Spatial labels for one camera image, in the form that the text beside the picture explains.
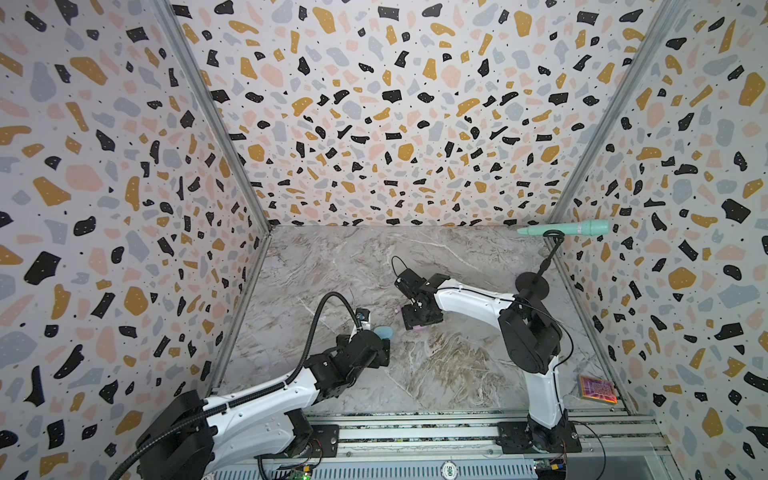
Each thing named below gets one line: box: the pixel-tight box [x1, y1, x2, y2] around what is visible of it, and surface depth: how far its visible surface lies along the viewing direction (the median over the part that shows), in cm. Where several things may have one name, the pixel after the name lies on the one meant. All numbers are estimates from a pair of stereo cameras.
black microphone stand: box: [515, 229, 565, 301], surface depth 105 cm
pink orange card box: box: [579, 375, 618, 404], surface depth 83 cm
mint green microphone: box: [517, 220, 610, 236], surface depth 81 cm
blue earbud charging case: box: [373, 326, 393, 340], surface depth 93 cm
